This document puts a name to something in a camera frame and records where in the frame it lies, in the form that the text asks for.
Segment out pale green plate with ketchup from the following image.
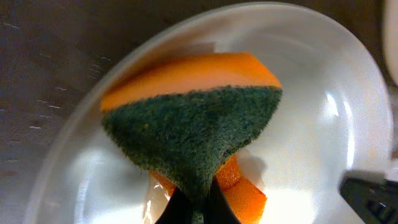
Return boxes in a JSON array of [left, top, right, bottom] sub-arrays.
[[25, 2, 393, 223]]

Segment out orange green sponge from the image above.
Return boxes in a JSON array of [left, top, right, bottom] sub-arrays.
[[101, 53, 282, 223]]

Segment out brown serving tray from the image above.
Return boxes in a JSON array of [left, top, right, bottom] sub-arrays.
[[1, 1, 390, 223]]

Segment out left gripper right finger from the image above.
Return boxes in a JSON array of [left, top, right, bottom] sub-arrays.
[[203, 177, 241, 224]]

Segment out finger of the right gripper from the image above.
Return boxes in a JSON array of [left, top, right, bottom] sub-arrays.
[[340, 178, 398, 224]]

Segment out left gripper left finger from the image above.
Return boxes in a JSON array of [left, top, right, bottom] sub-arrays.
[[155, 188, 193, 224]]

